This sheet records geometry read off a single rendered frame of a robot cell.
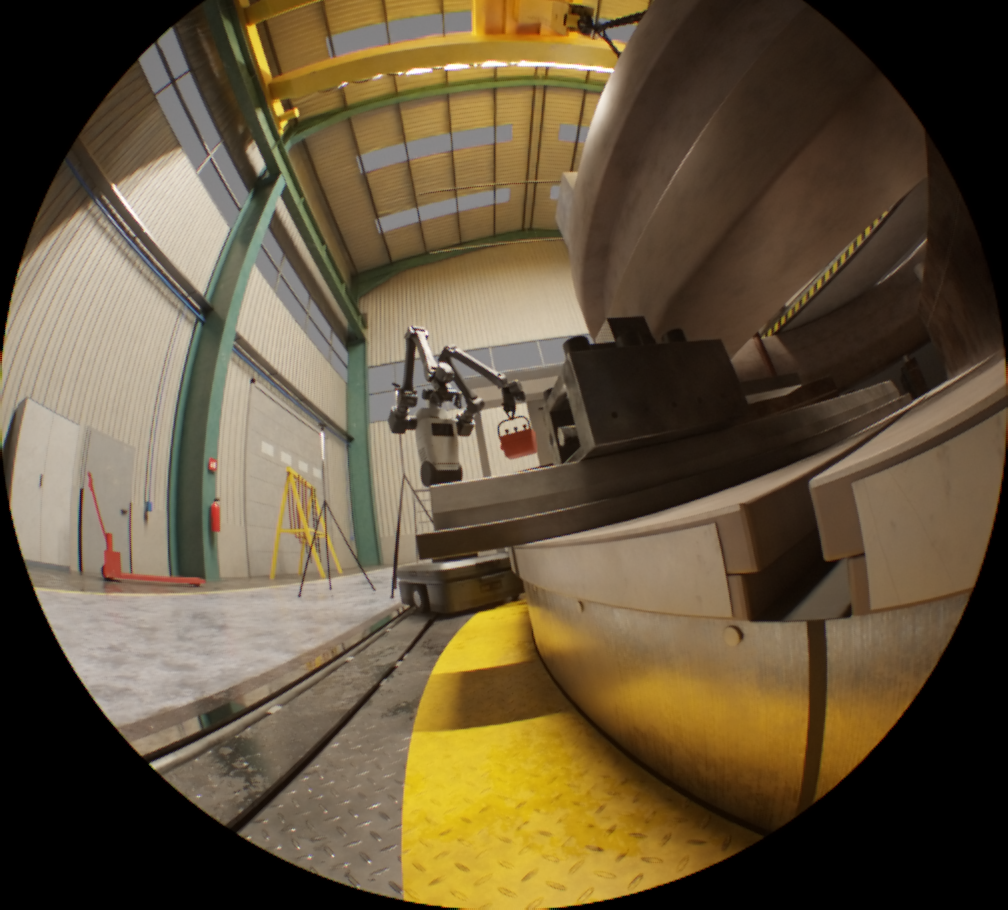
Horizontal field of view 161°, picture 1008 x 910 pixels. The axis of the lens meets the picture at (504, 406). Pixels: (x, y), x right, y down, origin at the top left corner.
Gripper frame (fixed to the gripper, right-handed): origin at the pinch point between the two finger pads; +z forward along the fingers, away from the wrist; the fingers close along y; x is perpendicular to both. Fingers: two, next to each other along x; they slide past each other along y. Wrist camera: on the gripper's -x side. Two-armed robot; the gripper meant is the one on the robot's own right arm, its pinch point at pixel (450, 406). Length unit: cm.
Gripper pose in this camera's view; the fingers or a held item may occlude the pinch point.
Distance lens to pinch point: 154.9
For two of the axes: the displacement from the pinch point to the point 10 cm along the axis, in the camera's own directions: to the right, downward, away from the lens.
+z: 4.4, 5.9, -6.7
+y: 8.0, 0.8, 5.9
